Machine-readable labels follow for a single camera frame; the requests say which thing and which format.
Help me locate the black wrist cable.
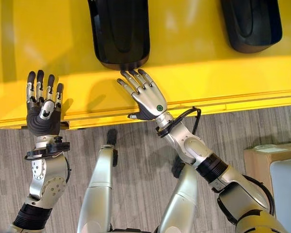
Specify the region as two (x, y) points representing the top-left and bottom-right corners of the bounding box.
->
(156, 106), (202, 138)

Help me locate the silver robot leg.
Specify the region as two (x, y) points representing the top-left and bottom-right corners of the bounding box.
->
(77, 128), (119, 233)
(157, 155), (199, 233)

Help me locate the cardboard box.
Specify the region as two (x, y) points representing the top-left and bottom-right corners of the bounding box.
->
(243, 142), (291, 197)

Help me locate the silver right robot leg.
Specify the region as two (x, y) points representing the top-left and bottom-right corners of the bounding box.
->
(157, 155), (199, 233)

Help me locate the silver left robot leg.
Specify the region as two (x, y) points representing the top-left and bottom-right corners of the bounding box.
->
(77, 128), (119, 233)

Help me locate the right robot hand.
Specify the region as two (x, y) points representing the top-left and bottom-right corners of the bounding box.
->
(116, 69), (169, 121)

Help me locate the black sole-shaped part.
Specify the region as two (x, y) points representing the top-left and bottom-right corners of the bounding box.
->
(87, 0), (151, 71)
(219, 0), (283, 53)

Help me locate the yellow shelf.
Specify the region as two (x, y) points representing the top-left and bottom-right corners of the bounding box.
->
(0, 0), (291, 131)

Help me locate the white plastic box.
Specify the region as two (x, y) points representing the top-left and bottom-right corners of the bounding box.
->
(269, 159), (291, 233)

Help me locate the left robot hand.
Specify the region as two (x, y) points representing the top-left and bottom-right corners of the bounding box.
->
(26, 69), (65, 136)

